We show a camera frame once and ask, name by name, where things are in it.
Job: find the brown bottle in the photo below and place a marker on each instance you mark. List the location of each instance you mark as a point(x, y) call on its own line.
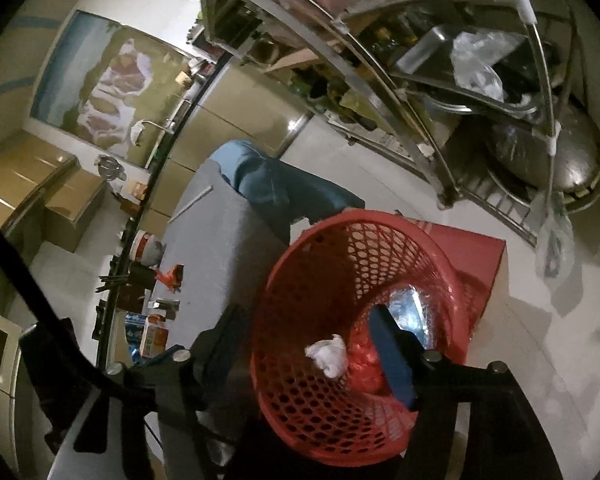
point(125, 203)

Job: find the orange drink carton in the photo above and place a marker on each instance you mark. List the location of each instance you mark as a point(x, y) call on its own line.
point(155, 335)

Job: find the kitchen counter cabinets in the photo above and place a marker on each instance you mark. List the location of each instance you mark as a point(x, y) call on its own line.
point(230, 125)

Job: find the blue packet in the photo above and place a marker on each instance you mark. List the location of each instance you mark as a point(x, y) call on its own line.
point(132, 332)

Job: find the waterfall wall poster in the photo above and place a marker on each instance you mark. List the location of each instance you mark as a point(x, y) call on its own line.
point(105, 85)

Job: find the red box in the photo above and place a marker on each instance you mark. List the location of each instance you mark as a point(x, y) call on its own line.
point(475, 265)

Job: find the steel tray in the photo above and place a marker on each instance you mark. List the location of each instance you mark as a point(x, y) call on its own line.
point(425, 50)

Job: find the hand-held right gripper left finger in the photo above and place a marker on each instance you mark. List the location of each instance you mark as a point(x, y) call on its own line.
point(222, 345)

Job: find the round glass jar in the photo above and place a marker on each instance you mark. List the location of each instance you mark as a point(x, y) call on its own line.
point(111, 167)

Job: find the white tissue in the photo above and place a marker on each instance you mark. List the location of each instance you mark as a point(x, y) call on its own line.
point(330, 355)

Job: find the steel kitchen rack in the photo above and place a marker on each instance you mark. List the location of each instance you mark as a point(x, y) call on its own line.
point(405, 120)

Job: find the white red paper bowl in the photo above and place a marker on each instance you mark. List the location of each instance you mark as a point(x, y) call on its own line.
point(145, 247)

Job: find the yellow orange packet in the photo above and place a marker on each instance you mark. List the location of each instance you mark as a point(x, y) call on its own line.
point(140, 190)

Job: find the long white tube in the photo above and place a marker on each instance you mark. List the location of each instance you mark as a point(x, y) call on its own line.
point(190, 204)

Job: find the white rag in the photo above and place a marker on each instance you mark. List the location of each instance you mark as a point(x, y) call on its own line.
point(136, 132)

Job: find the red plastic mesh basket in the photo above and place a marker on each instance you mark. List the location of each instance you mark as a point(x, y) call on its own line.
point(305, 280)

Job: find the tan wall cabinet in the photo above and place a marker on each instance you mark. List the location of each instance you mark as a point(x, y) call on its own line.
point(30, 180)

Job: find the steel kitchen faucet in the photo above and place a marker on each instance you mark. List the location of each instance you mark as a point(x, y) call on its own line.
point(156, 124)

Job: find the black utensil holder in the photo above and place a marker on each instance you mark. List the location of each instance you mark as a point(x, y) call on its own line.
point(130, 276)

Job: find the crumpled clear plastic bag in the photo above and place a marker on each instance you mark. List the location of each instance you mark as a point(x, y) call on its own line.
point(480, 60)

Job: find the blue undercloth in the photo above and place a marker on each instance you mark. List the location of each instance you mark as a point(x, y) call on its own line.
point(270, 185)

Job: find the orange red wrapper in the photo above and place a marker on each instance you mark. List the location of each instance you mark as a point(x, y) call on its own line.
point(172, 277)

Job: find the hanging clear plastic bag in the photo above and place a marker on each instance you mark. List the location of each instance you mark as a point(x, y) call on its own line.
point(555, 245)

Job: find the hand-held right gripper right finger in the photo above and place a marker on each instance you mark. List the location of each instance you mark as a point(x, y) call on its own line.
point(392, 355)

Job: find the large steel pot lid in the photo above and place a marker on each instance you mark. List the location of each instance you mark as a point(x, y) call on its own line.
point(575, 160)

